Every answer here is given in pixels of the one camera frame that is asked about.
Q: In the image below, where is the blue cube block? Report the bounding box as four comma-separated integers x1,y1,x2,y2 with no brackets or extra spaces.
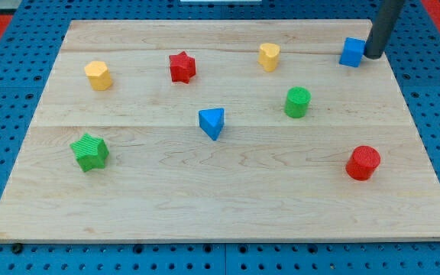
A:
338,37,366,67

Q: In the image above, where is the blue triangle block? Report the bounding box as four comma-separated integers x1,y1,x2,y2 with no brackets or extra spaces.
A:
199,108,225,141

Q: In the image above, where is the light wooden board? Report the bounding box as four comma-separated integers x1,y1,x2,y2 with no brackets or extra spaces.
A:
0,19,440,244

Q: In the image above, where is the red star block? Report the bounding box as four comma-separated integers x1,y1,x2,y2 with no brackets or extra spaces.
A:
169,51,196,84

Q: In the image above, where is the green cylinder block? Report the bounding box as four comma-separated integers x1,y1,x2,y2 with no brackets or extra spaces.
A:
284,86,312,118

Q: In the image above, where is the yellow heart block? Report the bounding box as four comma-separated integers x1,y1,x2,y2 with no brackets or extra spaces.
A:
257,43,280,72

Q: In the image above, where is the green star block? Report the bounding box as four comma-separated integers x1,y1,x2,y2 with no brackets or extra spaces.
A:
70,133,109,173

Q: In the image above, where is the yellow hexagon block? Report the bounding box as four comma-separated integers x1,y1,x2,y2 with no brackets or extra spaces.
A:
84,60,113,91

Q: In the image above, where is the red cylinder block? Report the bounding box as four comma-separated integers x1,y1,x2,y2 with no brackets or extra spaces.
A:
345,145,381,181

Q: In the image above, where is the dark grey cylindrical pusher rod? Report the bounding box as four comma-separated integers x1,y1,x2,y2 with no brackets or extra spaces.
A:
364,0,405,60

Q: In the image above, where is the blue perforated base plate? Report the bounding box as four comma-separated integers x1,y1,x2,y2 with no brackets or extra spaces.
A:
0,1,440,274

